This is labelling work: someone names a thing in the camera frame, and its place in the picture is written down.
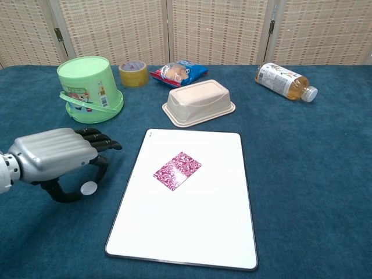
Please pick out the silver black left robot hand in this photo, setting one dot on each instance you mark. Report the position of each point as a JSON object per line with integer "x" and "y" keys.
{"x": 55, "y": 154}

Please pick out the white oval magnet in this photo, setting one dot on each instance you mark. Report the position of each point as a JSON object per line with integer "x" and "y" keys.
{"x": 88, "y": 188}

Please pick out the pink patterned card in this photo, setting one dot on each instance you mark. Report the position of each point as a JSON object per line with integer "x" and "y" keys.
{"x": 177, "y": 171}

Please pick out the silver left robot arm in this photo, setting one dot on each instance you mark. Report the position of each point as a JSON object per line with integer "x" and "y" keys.
{"x": 7, "y": 171}

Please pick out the white rectangular board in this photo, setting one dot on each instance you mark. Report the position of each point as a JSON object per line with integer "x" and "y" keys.
{"x": 183, "y": 197}

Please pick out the beige plastic tray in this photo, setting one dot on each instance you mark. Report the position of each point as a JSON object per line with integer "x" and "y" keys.
{"x": 197, "y": 103}

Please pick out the green plastic bucket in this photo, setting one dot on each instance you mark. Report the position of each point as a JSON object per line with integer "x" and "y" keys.
{"x": 87, "y": 87}

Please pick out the yellow packing tape roll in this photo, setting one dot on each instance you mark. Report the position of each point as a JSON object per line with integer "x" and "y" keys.
{"x": 133, "y": 74}

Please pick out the blue red snack bag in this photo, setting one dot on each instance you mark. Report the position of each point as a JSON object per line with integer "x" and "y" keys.
{"x": 178, "y": 74}

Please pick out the woven folding screen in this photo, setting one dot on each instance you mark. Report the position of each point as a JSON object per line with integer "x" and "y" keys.
{"x": 186, "y": 29}

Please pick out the amber drink bottle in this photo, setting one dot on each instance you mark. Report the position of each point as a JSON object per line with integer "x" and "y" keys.
{"x": 283, "y": 81}

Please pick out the teal table cloth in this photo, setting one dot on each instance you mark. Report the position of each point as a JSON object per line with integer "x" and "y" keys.
{"x": 305, "y": 174}

